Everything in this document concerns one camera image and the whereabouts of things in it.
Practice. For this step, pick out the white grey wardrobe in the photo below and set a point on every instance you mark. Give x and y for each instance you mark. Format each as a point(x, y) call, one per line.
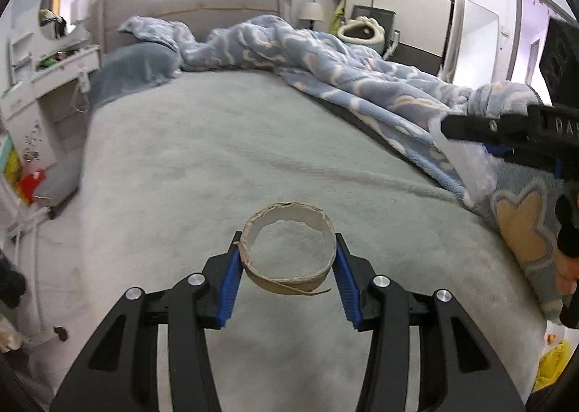
point(407, 0)

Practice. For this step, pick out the blue grey pillow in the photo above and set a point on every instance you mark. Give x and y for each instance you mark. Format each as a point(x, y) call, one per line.
point(131, 73)

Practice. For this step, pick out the person's right hand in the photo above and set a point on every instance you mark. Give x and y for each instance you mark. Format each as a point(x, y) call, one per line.
point(567, 274)

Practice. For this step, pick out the oval mirror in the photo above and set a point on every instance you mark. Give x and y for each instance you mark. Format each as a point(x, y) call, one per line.
point(68, 0)

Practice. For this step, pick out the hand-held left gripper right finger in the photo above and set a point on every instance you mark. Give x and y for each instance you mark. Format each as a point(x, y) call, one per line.
point(346, 287)

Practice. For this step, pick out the dark bedside cabinet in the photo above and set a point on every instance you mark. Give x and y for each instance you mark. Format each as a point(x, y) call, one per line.
point(375, 13)

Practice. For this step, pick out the yellow green plush toy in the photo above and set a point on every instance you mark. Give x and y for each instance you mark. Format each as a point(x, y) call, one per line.
point(338, 14)

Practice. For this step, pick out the yellow picture board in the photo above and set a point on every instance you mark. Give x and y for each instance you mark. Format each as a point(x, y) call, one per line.
point(10, 168)

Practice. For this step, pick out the large cardboard tube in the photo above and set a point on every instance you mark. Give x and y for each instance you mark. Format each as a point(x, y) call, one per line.
point(289, 284)

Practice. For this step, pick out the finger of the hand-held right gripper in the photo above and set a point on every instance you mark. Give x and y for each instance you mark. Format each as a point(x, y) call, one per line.
point(484, 127)
point(520, 154)

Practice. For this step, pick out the bedside lamp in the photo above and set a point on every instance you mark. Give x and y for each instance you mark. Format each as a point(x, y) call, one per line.
point(311, 12)

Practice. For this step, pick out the white fluffy pet bed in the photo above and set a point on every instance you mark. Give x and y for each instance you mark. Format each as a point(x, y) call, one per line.
point(362, 39)

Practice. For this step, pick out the blue cloud print blanket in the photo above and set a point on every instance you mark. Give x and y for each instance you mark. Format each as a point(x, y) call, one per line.
point(353, 68)

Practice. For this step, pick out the white dresser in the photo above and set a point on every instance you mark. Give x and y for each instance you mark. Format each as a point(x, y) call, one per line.
point(49, 86)

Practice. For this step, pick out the grey padded headboard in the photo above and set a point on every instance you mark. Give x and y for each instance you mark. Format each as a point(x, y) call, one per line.
point(181, 0)

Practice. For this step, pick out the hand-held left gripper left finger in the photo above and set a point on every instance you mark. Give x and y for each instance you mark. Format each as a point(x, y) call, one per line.
point(228, 287)

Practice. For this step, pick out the red bag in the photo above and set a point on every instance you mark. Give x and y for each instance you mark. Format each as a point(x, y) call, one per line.
point(32, 183)

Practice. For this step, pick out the white wheeled rack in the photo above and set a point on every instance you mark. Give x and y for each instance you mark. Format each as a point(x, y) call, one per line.
point(31, 231)

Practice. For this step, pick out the large bubble wrap piece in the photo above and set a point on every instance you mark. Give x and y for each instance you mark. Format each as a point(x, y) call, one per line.
point(470, 168)

